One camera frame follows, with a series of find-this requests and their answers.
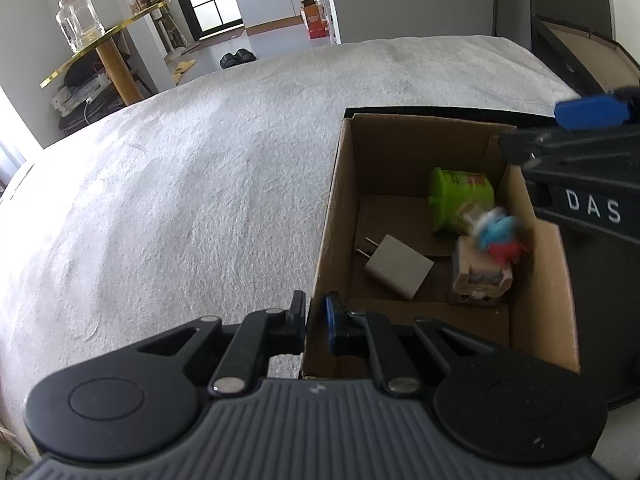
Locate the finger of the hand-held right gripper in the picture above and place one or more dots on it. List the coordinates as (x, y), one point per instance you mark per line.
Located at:
(560, 147)
(590, 110)

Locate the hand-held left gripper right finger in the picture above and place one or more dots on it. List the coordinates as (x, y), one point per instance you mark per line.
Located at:
(331, 320)

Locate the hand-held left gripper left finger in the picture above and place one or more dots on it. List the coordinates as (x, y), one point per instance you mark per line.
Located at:
(295, 320)

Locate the white charger plug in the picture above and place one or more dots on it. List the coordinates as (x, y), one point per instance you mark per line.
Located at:
(400, 270)

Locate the blue and red toy figure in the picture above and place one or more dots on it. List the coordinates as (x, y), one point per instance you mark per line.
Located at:
(495, 232)

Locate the green toy bin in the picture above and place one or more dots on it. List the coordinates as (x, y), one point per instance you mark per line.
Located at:
(455, 195)

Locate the small block toy figure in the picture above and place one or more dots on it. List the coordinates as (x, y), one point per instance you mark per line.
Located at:
(475, 280)

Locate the large flat cardboard box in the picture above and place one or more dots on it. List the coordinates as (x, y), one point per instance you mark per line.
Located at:
(585, 55)

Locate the yellow slipper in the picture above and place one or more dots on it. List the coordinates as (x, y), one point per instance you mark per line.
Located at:
(185, 66)

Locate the orange cardboard box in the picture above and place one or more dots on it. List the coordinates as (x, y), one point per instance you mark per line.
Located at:
(314, 20)

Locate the brown door mat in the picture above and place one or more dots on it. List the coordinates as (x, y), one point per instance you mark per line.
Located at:
(222, 33)

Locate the round gold-rimmed table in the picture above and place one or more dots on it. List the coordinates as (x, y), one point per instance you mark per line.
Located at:
(117, 67)

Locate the white power strip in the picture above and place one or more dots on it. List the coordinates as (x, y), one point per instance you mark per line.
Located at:
(77, 94)

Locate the pale patterned cloth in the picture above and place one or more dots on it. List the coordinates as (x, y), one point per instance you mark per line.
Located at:
(10, 455)

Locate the clear glass jar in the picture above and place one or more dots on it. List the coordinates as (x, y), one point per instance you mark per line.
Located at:
(80, 22)

